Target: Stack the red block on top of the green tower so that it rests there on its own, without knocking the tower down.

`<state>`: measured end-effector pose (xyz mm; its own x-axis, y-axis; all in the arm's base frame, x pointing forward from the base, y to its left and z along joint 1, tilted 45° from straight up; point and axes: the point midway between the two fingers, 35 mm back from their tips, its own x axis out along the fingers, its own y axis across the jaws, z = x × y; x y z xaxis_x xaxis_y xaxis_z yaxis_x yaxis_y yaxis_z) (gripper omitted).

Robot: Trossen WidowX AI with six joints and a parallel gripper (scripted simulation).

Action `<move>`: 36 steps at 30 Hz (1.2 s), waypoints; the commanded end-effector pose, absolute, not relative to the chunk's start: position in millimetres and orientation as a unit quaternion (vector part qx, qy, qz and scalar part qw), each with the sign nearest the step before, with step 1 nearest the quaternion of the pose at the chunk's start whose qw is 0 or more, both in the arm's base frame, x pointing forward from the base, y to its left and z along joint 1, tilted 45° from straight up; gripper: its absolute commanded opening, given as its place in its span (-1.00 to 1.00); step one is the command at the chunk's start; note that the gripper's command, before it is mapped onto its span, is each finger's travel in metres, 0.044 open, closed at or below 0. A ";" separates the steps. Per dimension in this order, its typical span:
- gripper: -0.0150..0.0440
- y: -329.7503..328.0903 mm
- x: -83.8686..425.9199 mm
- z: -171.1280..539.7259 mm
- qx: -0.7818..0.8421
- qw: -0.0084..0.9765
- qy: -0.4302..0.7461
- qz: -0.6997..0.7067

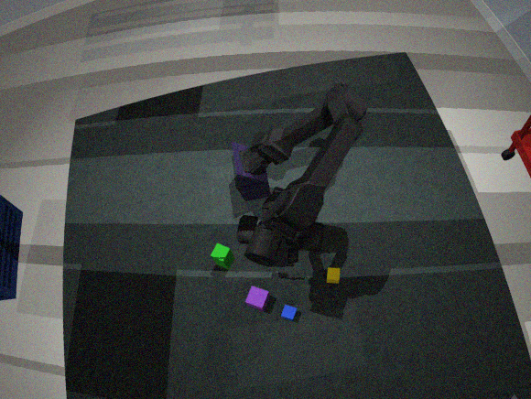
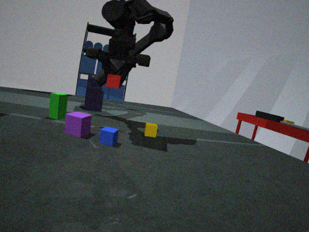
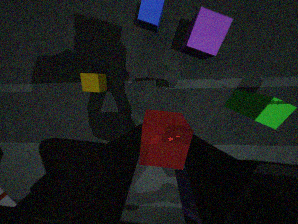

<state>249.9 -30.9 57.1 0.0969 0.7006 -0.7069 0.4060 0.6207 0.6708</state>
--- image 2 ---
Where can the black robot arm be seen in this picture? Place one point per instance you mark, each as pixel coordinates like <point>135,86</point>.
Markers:
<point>122,16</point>

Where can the red block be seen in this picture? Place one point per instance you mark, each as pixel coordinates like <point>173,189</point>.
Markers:
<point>113,81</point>

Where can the purple cube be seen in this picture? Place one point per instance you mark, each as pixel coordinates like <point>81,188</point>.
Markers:
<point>77,124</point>

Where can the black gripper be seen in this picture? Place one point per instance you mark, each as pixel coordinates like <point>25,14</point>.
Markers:
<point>131,61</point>

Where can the blue block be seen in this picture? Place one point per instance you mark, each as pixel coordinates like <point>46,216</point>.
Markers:
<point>108,136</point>

